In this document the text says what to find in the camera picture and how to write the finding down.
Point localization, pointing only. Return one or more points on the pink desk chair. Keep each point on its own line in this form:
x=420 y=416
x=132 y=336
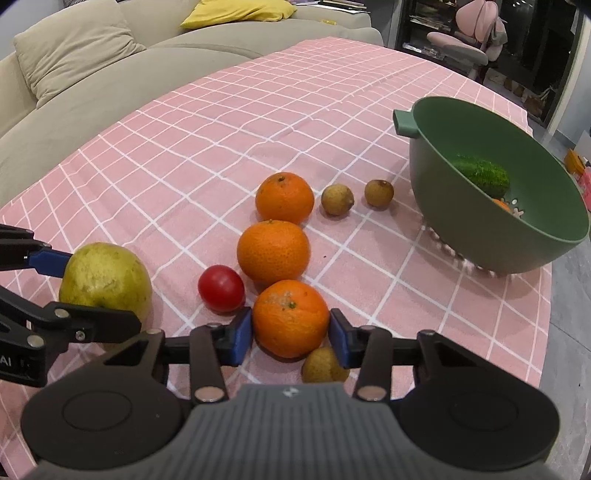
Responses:
x=466 y=37

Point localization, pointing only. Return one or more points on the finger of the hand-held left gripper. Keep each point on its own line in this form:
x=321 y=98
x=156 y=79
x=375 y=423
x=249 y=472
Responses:
x=99 y=322
x=48 y=262

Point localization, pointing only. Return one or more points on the brown longan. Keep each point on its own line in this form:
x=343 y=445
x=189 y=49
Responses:
x=337 y=199
x=321 y=367
x=379 y=193

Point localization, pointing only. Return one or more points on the red tomato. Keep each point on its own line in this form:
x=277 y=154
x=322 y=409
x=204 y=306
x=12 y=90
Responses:
x=221 y=288

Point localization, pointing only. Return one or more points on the green cucumber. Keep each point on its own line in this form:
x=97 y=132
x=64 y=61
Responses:
x=482 y=174

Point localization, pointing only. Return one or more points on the pink checkered tablecloth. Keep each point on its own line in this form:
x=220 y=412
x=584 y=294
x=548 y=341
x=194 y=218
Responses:
x=184 y=138

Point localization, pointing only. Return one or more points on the yellow pillow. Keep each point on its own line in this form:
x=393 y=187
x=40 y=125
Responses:
x=240 y=11

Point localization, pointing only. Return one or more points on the beige sofa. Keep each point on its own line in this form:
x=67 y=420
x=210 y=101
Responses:
x=115 y=83

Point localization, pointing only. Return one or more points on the black shelf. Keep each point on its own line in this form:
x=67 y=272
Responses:
x=427 y=23

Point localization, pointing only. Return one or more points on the orange box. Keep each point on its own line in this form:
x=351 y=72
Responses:
x=575 y=162

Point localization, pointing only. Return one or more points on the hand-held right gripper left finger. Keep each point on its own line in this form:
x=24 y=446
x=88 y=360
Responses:
x=241 y=334

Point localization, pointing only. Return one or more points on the yellow-green pear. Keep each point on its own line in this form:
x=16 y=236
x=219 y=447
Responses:
x=106 y=277

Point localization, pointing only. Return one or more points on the orange mandarin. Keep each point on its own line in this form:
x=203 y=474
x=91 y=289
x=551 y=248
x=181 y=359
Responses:
x=273 y=251
x=502 y=206
x=285 y=197
x=291 y=318

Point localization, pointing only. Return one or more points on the green colander bowl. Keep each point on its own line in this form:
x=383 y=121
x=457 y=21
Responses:
x=531 y=152

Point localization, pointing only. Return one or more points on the pink storage box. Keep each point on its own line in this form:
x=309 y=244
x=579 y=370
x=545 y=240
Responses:
x=586 y=189

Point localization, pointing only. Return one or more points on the beige sofa cushion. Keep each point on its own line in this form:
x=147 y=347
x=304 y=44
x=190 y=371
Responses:
x=69 y=50

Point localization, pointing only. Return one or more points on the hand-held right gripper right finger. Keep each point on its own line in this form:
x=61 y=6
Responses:
x=339 y=338

